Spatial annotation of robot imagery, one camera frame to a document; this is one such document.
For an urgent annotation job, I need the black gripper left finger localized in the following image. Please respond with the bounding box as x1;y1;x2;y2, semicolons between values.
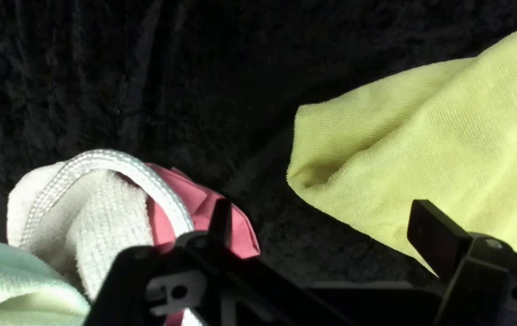
82;198;356;326

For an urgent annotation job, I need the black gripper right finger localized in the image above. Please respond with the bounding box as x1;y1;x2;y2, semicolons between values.
407;198;517;326

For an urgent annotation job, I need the white drawstring garment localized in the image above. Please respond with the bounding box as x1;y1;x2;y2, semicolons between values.
6;160;157;305

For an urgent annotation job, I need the yellow cloth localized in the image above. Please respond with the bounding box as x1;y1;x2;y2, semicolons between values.
285;24;517;277

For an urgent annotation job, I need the pink cloth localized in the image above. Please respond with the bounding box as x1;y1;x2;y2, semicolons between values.
146;162;264;326

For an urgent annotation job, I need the black velvet tablecloth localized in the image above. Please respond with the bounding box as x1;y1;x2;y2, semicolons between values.
0;0;517;288

